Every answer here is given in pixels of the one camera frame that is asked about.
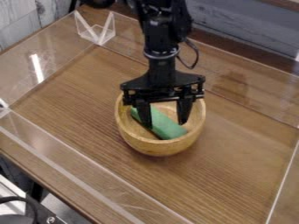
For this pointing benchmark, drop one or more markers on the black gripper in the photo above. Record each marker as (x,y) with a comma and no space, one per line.
(163,84)

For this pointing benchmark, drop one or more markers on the green rectangular block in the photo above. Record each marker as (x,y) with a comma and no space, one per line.
(164,127)

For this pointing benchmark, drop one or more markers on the black metal table bracket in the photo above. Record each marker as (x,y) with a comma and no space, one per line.
(45,216)

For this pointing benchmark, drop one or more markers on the brown wooden bowl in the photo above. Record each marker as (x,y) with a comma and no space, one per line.
(143,140)

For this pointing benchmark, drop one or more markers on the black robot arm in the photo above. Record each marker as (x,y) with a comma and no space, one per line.
(165,23)

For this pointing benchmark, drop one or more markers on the clear acrylic corner bracket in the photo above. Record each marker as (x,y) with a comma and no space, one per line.
(98,34)

